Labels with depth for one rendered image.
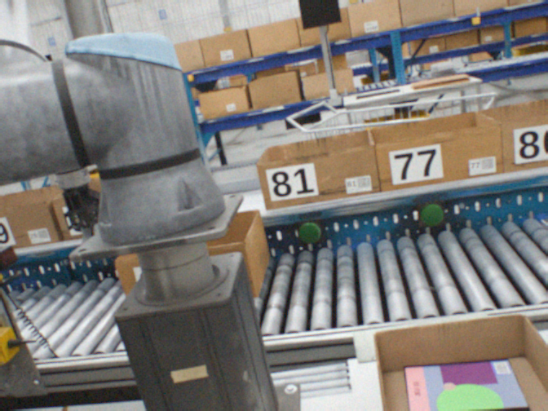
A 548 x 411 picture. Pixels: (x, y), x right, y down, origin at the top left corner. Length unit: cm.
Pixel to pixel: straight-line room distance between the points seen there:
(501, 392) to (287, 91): 522
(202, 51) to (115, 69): 570
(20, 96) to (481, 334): 86
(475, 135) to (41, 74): 131
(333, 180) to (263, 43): 462
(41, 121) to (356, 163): 115
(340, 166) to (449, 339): 80
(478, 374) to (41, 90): 83
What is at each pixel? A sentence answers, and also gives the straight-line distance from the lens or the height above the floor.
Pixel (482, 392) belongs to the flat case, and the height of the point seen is 78.
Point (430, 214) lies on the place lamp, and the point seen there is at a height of 82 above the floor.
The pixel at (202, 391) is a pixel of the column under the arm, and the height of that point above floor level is 93.
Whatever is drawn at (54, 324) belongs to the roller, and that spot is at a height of 74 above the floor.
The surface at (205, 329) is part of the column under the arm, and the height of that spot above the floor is 103.
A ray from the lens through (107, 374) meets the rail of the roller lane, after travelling 141.
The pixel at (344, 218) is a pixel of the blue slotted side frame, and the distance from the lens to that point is 168.
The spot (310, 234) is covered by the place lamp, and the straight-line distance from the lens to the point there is 165.
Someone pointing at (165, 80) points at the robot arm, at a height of 138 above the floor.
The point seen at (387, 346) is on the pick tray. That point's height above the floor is 82.
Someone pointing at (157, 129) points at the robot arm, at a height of 132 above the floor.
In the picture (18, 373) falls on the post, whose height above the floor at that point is 74.
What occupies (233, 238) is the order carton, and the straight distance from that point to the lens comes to 169.
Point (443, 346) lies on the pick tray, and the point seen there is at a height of 80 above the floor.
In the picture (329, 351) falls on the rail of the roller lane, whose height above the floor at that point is 71.
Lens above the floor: 139
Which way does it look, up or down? 17 degrees down
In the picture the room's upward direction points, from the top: 12 degrees counter-clockwise
